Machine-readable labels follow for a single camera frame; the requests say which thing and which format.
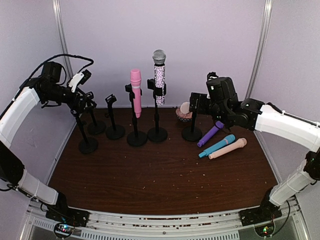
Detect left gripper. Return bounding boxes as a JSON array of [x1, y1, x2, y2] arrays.
[[43, 84, 97, 113]]

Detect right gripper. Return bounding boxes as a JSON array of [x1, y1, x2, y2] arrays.
[[188, 92, 230, 125]]

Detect pale pink small microphone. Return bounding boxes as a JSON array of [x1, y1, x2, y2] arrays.
[[179, 101, 190, 115]]

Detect purple microphone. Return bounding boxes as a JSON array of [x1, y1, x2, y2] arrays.
[[197, 121, 224, 148]]

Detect black small-mic stand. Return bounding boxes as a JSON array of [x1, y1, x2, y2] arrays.
[[181, 112, 203, 142]]

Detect black blue-mic stand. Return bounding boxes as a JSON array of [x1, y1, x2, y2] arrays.
[[105, 94, 126, 140]]

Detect blue-head microphone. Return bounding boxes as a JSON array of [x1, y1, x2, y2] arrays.
[[198, 134, 236, 158]]

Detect beige pink microphone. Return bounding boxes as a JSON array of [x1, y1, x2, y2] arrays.
[[208, 138, 247, 160]]

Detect black pink-mic stand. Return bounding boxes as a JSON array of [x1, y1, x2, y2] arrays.
[[125, 84, 148, 147]]

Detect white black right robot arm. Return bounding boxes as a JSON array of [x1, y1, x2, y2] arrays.
[[189, 72, 320, 221]]

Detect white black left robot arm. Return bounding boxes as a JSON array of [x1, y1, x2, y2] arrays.
[[0, 61, 98, 222]]

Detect black glitter-mic stand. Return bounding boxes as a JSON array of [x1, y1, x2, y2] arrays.
[[147, 79, 168, 143]]

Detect glitter silver-head microphone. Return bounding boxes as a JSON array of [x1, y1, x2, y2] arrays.
[[152, 49, 167, 106]]

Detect patterned ceramic bowl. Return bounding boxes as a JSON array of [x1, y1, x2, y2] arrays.
[[175, 108, 193, 123]]

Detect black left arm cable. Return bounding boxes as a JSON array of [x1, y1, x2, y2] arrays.
[[19, 53, 95, 88]]

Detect aluminium right corner post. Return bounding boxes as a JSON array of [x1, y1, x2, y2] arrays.
[[245, 0, 273, 99]]

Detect aluminium corner post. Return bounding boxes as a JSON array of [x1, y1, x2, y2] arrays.
[[52, 0, 73, 78], [245, 0, 273, 99]]

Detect aluminium left corner post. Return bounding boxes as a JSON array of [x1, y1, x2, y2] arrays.
[[52, 0, 73, 78]]

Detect aluminium front rail base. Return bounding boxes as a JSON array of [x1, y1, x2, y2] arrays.
[[18, 197, 310, 240]]

